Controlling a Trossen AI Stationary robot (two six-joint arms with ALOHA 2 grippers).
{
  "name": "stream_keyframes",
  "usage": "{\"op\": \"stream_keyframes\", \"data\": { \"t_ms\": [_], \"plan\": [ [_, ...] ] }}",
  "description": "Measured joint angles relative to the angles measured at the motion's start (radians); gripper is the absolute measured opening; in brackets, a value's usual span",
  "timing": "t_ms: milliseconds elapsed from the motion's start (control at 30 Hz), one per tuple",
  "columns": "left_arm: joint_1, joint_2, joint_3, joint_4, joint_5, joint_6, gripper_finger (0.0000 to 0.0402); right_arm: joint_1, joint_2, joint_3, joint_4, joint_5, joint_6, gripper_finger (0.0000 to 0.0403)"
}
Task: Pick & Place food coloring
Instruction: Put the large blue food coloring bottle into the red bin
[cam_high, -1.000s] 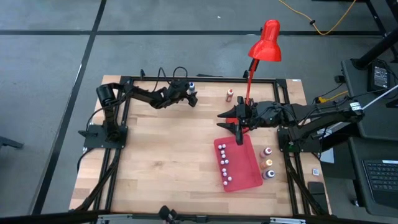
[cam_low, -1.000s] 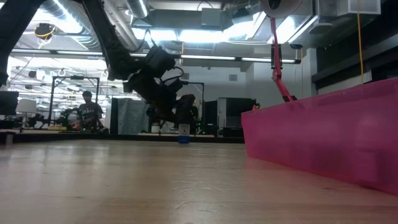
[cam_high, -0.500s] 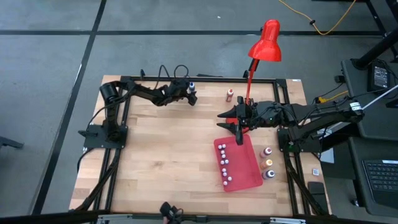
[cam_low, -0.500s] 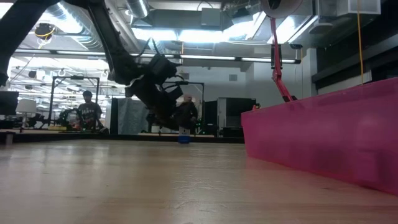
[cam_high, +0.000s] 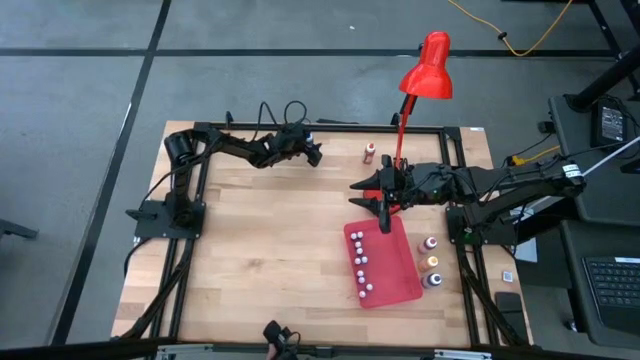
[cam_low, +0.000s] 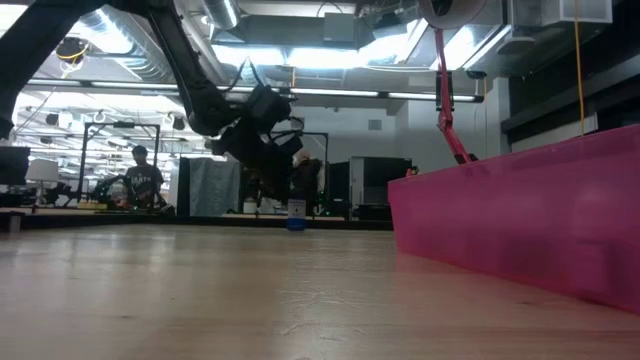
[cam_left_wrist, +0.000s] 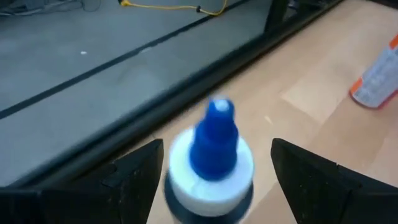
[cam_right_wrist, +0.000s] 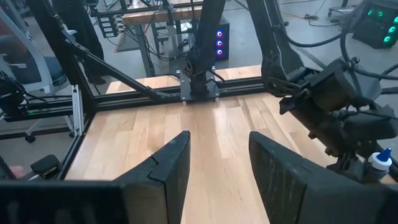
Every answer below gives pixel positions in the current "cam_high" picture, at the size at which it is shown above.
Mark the black phone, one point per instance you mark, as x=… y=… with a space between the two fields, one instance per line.
x=509 y=302

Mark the yellow power plug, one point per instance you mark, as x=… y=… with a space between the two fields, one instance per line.
x=516 y=161

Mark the black table-level camera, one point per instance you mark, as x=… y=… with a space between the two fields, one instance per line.
x=323 y=351

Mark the large pink liquid bottle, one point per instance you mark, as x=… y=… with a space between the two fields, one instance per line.
x=427 y=244

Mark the small white tag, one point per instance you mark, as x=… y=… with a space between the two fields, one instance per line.
x=508 y=276

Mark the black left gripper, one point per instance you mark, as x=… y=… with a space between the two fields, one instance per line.
x=285 y=147

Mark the large purple liquid bottle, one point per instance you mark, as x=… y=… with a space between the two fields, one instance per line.
x=431 y=280

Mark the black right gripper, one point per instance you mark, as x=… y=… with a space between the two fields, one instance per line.
x=425 y=182

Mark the black floor stand foot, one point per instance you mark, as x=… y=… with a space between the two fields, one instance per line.
x=15 y=230

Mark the black labelled power adapter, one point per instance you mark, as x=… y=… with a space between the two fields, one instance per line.
x=611 y=125

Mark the pink plastic tray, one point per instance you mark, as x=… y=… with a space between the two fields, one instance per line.
x=395 y=270

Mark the white pole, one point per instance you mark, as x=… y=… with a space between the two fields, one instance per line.
x=615 y=153

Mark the large orange liquid bottle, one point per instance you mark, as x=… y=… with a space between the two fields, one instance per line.
x=428 y=263

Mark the black aluminium table frame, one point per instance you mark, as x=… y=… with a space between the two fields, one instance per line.
x=350 y=127

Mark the silver aluminium bar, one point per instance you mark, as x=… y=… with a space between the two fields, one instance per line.
x=450 y=355

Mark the black diagonal stand leg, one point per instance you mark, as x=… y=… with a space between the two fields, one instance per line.
x=600 y=82

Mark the black laptop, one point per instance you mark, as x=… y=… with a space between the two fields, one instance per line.
x=615 y=290

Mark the orange-capped red bottle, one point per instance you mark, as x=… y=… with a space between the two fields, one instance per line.
x=369 y=152

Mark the black handheld device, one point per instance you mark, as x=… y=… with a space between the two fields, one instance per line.
x=280 y=332

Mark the black frame clamp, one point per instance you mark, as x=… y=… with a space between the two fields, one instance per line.
x=395 y=119
x=228 y=118

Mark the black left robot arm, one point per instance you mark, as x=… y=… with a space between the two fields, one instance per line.
x=230 y=144

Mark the red desk lamp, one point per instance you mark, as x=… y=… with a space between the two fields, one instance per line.
x=427 y=75

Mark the dark grey side table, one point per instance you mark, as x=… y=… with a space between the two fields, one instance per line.
x=615 y=200

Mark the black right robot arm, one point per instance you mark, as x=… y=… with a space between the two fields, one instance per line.
x=525 y=182

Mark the person's hand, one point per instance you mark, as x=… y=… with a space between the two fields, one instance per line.
x=272 y=353

